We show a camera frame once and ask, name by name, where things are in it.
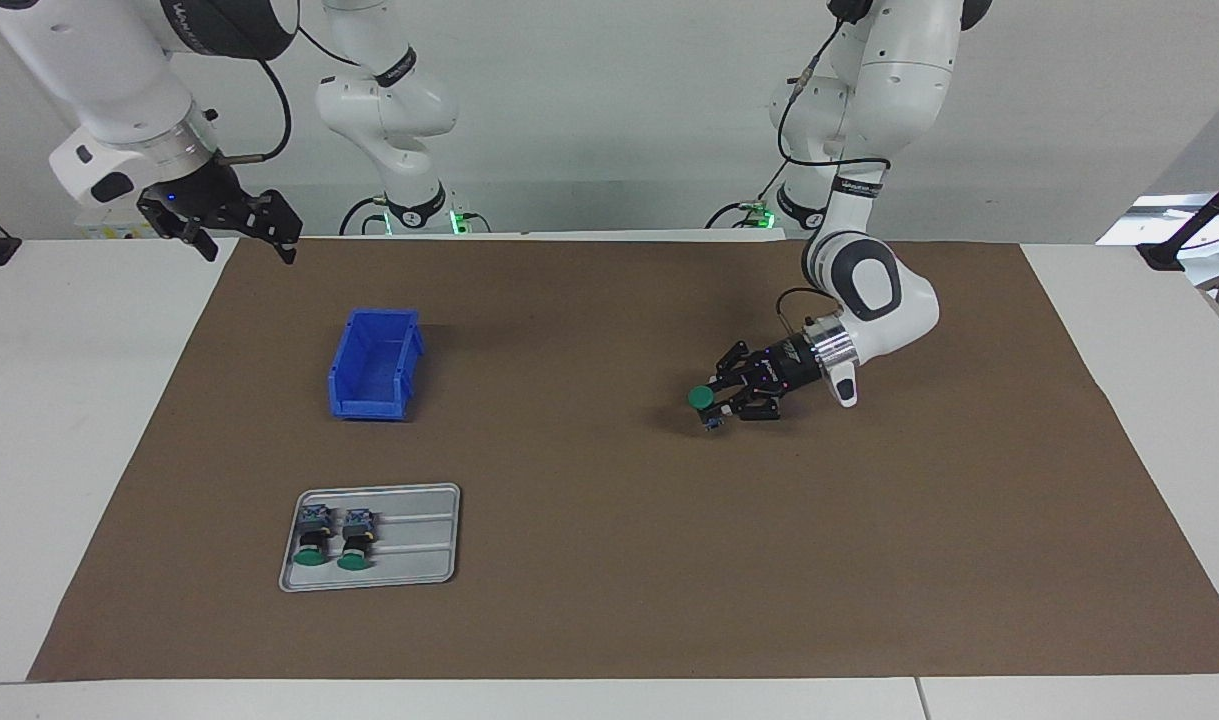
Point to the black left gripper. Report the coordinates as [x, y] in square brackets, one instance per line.
[794, 368]

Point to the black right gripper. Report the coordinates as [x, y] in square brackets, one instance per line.
[204, 200]

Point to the green push button switch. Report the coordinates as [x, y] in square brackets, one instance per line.
[356, 545]
[701, 397]
[314, 540]

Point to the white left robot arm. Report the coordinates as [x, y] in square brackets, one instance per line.
[899, 80]

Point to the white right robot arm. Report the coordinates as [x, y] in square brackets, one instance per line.
[119, 80]

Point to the white cardboard box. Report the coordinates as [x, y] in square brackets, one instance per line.
[104, 230]

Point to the brown table mat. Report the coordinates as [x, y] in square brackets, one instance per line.
[769, 550]

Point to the blue plastic storage bin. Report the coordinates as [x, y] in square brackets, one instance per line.
[374, 365]

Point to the grey metal tray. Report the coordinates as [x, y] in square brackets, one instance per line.
[419, 550]

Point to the black camera stand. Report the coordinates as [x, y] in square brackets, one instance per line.
[1164, 255]

